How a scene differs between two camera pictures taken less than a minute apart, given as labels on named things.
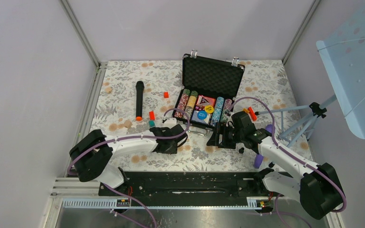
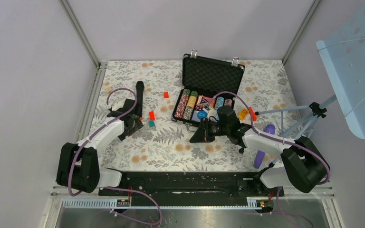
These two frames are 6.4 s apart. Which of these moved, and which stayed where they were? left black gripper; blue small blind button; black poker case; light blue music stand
Moved: left black gripper
Stayed: light blue music stand; blue small blind button; black poker case
